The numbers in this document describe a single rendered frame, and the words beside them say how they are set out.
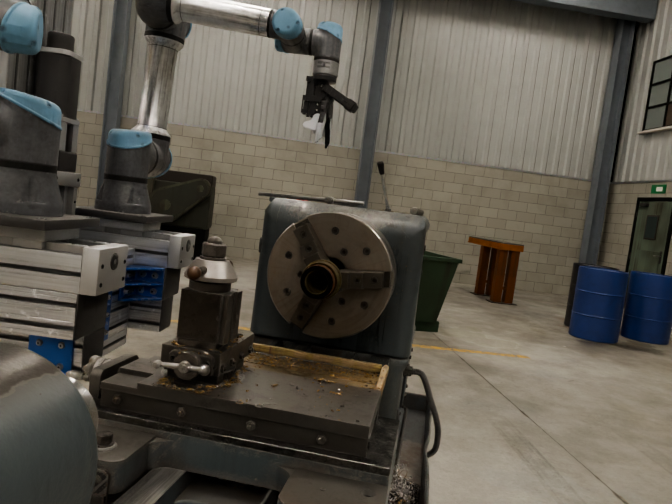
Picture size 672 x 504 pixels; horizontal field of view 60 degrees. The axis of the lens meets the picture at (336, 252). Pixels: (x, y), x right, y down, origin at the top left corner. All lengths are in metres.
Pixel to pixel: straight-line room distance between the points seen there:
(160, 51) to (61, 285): 0.89
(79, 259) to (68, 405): 0.83
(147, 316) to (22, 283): 0.52
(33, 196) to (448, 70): 11.34
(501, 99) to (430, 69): 1.57
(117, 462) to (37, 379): 0.45
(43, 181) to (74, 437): 0.93
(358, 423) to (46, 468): 0.52
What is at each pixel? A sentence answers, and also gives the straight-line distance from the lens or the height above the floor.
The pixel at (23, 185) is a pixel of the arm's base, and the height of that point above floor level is 1.22.
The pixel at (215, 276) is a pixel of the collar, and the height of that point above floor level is 1.13.
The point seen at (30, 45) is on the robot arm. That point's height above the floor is 1.43.
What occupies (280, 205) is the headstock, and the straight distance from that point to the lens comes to 1.63.
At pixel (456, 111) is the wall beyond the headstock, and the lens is 12.19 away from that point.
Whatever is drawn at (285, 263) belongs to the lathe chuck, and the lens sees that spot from 1.45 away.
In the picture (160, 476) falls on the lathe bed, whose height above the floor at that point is 0.86.
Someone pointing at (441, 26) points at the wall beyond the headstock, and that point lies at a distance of 12.44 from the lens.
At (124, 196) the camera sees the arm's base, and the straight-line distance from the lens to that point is 1.69.
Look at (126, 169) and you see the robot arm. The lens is 1.70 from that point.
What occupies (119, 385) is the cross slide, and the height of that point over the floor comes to 0.96.
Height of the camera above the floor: 1.25
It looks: 5 degrees down
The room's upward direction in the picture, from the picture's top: 7 degrees clockwise
